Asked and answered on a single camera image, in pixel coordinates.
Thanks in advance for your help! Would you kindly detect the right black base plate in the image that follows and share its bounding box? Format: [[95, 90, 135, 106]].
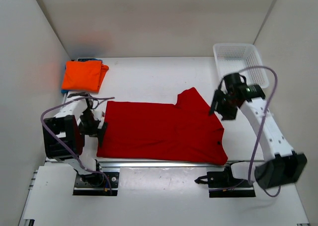
[[194, 163, 256, 198]]

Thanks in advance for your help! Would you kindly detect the white plastic basket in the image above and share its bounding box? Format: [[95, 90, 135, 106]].
[[213, 43, 269, 88]]

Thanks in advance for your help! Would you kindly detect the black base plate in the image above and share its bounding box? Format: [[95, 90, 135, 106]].
[[194, 163, 256, 198], [73, 171, 120, 196]]

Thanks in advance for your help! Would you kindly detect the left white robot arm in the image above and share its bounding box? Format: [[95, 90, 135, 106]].
[[40, 92, 114, 178]]

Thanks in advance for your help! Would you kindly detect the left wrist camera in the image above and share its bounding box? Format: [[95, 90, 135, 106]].
[[92, 110, 105, 121]]

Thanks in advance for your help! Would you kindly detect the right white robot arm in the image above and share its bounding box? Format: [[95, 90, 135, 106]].
[[209, 73, 307, 190]]

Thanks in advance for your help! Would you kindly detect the orange t shirt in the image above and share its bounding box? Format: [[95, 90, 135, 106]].
[[61, 60, 110, 92]]

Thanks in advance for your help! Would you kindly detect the blue t shirt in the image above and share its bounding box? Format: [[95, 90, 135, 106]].
[[61, 58, 103, 94]]

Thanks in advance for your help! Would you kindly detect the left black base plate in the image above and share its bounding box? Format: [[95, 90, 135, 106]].
[[73, 171, 120, 196]]

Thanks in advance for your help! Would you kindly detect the red t shirt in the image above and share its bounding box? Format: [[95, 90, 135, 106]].
[[96, 87, 228, 165]]

